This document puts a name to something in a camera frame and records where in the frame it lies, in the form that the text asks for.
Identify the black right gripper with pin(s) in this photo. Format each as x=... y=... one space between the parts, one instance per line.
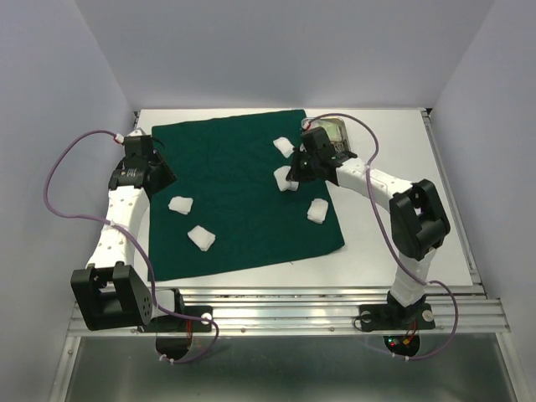
x=294 y=174

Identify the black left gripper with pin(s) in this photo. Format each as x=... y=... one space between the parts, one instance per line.
x=168 y=175

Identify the stainless steel tray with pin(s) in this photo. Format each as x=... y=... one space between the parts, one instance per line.
x=309 y=123

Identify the white gauze pad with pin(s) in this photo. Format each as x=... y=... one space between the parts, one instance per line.
x=202 y=238
x=284 y=146
x=318 y=210
x=282 y=182
x=180 y=205

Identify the clear bag of swabs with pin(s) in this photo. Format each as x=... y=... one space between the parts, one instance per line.
x=333 y=131

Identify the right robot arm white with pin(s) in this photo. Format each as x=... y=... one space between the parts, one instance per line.
x=418 y=223

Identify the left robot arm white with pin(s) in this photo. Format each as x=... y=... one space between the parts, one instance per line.
x=109 y=291

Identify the green surgical drape cloth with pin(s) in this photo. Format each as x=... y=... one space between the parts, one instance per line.
x=226 y=166

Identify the white gauze pad top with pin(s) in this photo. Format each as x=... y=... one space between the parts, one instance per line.
x=284 y=146

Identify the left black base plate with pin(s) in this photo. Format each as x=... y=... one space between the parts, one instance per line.
x=169 y=324

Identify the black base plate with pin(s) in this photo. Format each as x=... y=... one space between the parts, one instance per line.
x=169 y=324
x=391 y=318

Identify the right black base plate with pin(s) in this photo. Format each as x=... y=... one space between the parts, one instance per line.
x=391 y=318

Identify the aluminium frame rail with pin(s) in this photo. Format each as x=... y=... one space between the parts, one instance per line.
x=325 y=311

